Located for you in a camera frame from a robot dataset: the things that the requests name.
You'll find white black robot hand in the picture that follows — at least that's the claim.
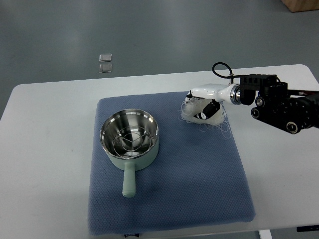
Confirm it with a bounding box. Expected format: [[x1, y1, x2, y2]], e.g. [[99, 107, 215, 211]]
[[185, 83, 241, 105]]

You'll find white vermicelli nest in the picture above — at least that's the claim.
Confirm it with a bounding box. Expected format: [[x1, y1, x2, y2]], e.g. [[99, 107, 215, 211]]
[[179, 98, 232, 139]]

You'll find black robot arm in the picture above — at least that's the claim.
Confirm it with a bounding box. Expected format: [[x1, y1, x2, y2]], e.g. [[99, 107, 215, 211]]
[[239, 74, 319, 134]]

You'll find mint green steel pot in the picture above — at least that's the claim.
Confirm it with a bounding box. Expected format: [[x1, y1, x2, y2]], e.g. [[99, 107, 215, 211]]
[[100, 109, 159, 198]]

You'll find blue quilted mat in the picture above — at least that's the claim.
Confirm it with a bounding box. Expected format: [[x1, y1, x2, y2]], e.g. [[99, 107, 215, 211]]
[[88, 92, 255, 235]]

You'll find lower clear floor tile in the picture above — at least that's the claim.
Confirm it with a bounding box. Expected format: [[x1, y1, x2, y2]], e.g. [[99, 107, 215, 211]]
[[99, 63, 113, 73]]

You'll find clear floor tile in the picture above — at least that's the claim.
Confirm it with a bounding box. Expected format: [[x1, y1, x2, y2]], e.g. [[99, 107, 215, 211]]
[[99, 53, 112, 62], [99, 63, 113, 73]]

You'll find upper clear floor tile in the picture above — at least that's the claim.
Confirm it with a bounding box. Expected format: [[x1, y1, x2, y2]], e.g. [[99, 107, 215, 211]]
[[99, 53, 112, 62]]

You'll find white table leg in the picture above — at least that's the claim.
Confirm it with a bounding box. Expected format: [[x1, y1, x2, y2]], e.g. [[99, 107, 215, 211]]
[[258, 230, 273, 239]]

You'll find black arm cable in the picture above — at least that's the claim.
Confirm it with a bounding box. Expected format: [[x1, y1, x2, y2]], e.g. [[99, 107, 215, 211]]
[[212, 62, 241, 85]]

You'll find wire steaming rack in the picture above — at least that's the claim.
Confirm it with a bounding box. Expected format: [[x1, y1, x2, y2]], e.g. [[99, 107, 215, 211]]
[[113, 127, 153, 154]]

